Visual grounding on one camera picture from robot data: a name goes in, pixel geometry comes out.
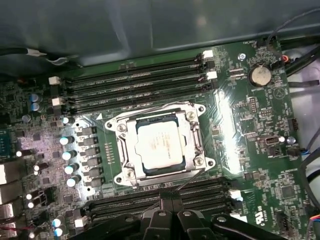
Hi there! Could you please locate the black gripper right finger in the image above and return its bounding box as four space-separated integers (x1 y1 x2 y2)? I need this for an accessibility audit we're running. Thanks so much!
172 191 285 240

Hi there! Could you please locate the metal socket cover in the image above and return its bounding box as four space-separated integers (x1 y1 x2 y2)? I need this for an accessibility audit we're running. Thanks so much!
124 109 201 185

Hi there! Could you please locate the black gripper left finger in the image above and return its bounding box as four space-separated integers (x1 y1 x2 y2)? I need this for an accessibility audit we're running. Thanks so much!
82 191 174 240

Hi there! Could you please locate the black grey PC case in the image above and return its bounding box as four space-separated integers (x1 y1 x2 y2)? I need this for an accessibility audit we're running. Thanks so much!
0 0 320 240

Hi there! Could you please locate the thin red wire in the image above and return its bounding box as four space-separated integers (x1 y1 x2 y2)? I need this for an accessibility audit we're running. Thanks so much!
0 223 36 232

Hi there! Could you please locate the CPU socket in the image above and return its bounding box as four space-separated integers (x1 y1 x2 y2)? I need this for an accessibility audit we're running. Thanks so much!
104 101 217 188

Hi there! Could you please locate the black cable white label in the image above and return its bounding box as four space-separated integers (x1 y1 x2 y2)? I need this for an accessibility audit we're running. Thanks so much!
0 46 82 68

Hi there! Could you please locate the silver coin battery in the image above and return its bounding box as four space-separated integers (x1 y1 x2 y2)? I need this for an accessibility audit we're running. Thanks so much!
248 63 272 87

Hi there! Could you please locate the green motherboard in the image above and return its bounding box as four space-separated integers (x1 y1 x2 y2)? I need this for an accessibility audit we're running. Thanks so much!
0 37 316 240

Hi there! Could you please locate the wire locking lever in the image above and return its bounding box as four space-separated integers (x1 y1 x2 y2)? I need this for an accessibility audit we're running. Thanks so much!
174 167 205 193
112 101 195 120

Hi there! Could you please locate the silver CPU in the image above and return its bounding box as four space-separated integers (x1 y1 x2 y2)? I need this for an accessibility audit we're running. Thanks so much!
134 116 188 177

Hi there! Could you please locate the black fan cable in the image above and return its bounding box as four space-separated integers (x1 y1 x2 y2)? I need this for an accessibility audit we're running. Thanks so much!
279 37 320 78

